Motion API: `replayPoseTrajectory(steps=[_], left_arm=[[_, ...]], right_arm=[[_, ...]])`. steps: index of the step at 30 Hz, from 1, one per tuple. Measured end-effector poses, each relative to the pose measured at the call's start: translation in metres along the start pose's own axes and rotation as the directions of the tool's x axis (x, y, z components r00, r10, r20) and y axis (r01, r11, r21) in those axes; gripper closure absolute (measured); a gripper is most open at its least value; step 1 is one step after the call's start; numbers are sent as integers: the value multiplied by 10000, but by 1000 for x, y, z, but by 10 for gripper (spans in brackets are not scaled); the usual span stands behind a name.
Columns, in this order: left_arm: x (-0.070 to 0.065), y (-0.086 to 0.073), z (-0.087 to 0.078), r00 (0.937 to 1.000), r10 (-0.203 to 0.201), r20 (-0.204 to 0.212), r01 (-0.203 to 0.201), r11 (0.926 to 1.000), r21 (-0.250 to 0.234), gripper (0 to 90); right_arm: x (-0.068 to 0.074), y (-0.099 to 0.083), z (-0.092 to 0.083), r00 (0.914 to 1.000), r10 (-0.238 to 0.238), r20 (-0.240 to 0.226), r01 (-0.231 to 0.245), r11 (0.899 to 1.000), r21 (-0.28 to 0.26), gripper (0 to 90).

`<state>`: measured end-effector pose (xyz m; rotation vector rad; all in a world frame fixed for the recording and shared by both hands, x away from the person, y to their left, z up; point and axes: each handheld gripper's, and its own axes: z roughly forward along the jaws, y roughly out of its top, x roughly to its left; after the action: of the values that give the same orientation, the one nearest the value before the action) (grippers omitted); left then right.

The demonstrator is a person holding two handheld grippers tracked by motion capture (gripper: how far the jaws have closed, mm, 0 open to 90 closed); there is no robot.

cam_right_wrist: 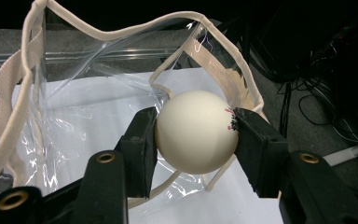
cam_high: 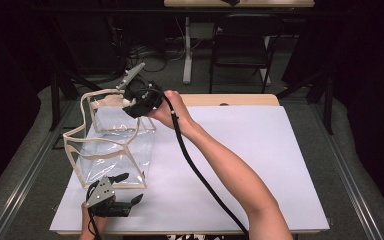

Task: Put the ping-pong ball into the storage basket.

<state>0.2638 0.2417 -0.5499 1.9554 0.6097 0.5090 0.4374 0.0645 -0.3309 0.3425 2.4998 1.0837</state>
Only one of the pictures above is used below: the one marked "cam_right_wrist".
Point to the aluminium floor rail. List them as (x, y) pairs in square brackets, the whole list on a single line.
[(0, 59)]

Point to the transparent bag with beige trim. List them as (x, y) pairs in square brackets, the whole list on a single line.
[(15, 124)]

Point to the white desk leg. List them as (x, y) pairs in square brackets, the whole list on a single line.
[(351, 154)]

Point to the white ball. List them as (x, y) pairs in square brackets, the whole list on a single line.
[(195, 132)]

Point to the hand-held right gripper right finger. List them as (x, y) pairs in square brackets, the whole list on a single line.
[(264, 155)]

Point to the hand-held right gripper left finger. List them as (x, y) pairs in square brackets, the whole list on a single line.
[(136, 155)]

